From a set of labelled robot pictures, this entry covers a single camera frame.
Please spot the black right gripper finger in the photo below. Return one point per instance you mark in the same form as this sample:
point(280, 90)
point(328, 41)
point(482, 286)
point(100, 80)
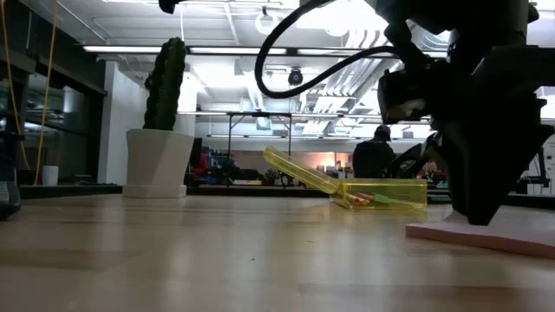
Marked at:
point(485, 173)

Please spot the pink sticky note pad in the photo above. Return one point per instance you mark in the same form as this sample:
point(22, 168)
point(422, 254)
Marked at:
point(477, 238)

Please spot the orange pen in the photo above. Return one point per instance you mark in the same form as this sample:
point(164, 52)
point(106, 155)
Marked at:
point(360, 199)

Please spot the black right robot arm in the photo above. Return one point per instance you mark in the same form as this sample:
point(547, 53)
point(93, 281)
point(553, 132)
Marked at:
point(455, 17)

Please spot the yellow transparent pencil case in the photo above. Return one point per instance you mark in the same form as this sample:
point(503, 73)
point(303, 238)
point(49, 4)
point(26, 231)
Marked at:
point(390, 187)

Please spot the small green plant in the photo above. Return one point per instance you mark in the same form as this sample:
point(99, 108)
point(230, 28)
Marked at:
point(272, 175)

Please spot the black computer monitor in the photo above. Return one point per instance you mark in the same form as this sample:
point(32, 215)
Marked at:
point(195, 147)

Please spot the green cactus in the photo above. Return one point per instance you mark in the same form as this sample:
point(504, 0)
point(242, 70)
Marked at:
point(167, 86)

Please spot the white plant pot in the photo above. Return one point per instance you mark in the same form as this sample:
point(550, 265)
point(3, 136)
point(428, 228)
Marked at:
point(158, 164)

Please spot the white cup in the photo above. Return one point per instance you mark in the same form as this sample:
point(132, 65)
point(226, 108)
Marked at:
point(50, 175)

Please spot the black calculator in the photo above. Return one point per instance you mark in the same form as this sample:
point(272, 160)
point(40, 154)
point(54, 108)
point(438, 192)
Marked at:
point(8, 195)

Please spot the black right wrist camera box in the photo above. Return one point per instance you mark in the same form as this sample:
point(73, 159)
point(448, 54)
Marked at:
point(403, 97)

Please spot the black ceiling camera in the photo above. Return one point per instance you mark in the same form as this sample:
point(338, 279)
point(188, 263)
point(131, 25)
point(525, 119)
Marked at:
point(295, 77)

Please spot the black aluminium table frame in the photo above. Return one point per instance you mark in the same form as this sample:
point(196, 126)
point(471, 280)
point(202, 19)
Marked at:
point(260, 191)

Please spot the black metal rack frame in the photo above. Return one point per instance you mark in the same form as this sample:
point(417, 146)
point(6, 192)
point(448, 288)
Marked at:
point(260, 114)

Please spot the black overhead camera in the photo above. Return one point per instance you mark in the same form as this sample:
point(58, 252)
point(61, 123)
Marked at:
point(167, 5)

